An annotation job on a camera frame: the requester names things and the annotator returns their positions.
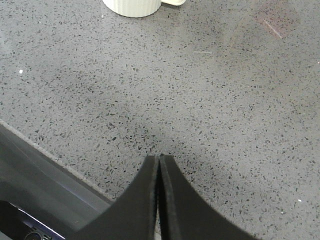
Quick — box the white HOME mug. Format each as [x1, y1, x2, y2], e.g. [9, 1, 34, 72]
[102, 0, 186, 18]

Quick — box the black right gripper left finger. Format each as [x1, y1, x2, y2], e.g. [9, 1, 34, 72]
[72, 156, 159, 240]

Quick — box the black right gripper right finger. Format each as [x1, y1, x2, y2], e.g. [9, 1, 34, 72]
[158, 155, 253, 240]

